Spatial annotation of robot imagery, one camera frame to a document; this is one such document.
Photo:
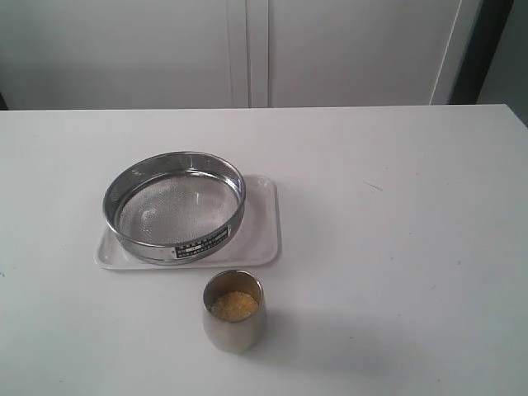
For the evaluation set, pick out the yellow and white grains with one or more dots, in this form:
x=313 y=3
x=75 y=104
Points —
x=234 y=306

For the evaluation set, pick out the stainless steel cup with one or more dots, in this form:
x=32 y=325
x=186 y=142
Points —
x=234 y=337

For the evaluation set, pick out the round stainless steel sieve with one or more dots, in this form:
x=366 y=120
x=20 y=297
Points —
x=175 y=208

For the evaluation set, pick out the white plastic tray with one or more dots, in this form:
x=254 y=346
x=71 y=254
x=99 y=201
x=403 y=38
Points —
x=256 y=243

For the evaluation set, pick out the white cabinet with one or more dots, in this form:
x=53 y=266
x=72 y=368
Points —
x=235 y=54

